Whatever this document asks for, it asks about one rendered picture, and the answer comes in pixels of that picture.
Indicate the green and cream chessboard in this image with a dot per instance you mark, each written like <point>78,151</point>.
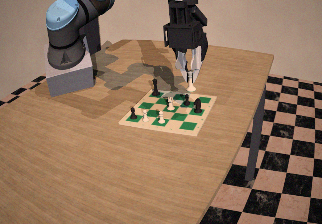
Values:
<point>181,120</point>

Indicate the white pawn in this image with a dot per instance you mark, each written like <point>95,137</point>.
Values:
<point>145,119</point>
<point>161,120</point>

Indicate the white rook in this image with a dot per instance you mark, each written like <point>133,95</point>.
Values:
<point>170,107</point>

